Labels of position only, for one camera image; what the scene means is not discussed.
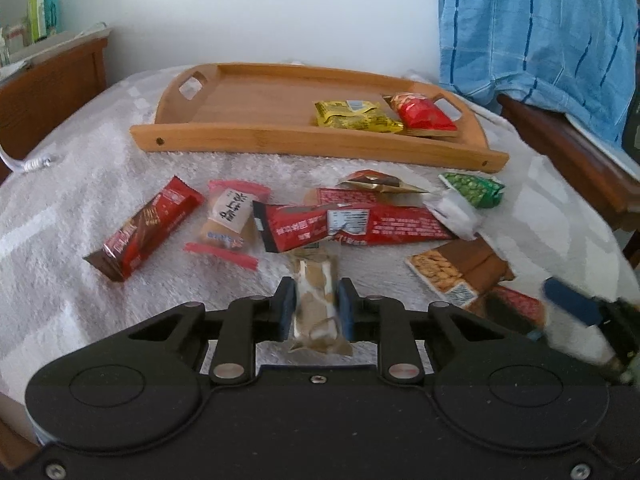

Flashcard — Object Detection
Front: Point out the white gold snack packet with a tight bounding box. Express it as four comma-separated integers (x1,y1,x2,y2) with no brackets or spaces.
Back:
291,247,352,356

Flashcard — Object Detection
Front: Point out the long red snack bar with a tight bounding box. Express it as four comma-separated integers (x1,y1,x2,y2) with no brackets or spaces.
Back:
253,202,456,254

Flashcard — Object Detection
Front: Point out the almond picture snack box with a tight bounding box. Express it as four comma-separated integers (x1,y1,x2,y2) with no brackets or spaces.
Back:
407,237,515,310

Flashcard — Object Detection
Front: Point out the red brown small snack packet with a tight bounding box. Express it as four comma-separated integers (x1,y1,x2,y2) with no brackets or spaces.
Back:
338,169,426,194

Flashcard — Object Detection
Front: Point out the brown red chocolate bar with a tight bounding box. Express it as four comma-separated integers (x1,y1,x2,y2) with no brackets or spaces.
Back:
84,177,205,283

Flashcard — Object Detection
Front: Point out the green pea snack packet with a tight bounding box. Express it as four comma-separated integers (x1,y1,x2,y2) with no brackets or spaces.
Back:
439,171,506,209

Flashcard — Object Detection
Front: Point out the yellow snack packet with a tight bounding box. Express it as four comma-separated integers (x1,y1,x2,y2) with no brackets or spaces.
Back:
314,100,404,133

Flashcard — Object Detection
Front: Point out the red mixed nuts packet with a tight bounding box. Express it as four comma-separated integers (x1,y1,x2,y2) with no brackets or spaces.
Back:
383,92,458,138

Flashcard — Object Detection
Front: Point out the red label peanut cake pack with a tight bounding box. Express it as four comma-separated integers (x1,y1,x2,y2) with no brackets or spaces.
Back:
484,286,546,335

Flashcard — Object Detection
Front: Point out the clear red-edged candy pack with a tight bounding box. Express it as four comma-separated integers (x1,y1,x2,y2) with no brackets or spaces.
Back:
183,180,271,271

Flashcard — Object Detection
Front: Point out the dark wooden chair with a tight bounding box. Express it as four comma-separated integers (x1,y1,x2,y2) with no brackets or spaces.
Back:
498,94,639,269

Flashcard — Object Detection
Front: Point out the grey white checkered blanket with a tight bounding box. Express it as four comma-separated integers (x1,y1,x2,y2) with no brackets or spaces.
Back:
1,70,639,401

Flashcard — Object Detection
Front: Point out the wooden serving tray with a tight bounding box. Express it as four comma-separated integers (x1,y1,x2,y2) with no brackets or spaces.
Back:
130,63,509,174

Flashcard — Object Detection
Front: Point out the blue plaid shirt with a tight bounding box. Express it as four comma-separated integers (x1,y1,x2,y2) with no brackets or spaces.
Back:
438,0,638,145

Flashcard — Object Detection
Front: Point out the wooden sideboard cabinet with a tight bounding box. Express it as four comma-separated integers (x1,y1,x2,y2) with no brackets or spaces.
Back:
1,37,107,159

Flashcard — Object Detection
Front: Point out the white storage tray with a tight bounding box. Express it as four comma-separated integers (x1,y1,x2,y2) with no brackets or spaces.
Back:
1,22,112,84

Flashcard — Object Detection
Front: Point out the green lotion bottle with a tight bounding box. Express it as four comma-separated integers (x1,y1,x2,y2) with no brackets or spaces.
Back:
28,0,47,44

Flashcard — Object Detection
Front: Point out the teal bottle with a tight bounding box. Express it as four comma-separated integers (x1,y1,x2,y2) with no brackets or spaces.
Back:
44,0,61,37

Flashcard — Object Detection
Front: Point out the white charging cable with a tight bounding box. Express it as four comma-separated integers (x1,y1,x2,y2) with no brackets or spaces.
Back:
0,145,53,175

